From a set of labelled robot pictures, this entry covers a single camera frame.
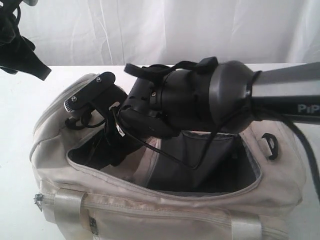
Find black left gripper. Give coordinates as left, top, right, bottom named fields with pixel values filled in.
left=0, top=0, right=52, bottom=81

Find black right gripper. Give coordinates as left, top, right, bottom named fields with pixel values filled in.
left=84, top=113, right=145, bottom=170

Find cream fabric duffel bag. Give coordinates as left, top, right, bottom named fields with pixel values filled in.
left=30, top=74, right=306, bottom=240

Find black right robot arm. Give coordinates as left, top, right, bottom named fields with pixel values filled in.
left=83, top=57, right=320, bottom=156

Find white backdrop curtain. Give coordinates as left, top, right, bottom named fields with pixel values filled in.
left=19, top=0, right=320, bottom=66

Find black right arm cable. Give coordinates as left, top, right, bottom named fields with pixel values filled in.
left=64, top=57, right=320, bottom=201

